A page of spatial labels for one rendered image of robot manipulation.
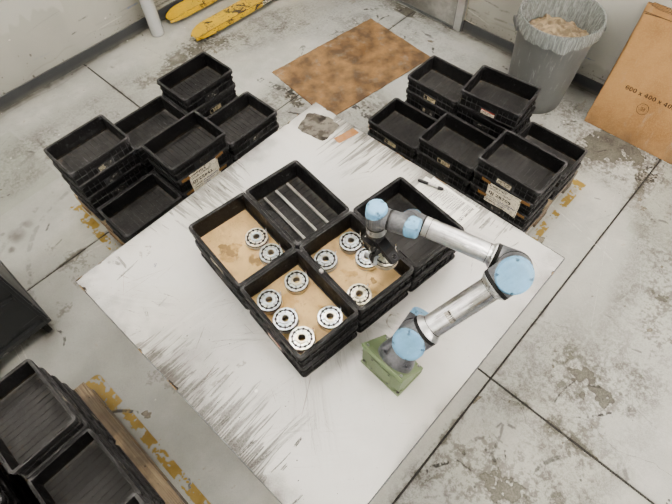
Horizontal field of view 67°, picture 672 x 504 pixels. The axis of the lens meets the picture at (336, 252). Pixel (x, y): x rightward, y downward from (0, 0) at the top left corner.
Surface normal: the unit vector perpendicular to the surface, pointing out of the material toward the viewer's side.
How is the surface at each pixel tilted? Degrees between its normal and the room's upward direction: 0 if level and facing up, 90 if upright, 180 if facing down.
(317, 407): 0
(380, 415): 0
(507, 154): 0
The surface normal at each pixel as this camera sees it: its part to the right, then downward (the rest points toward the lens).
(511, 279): -0.22, 0.10
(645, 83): -0.66, 0.51
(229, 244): -0.03, -0.54
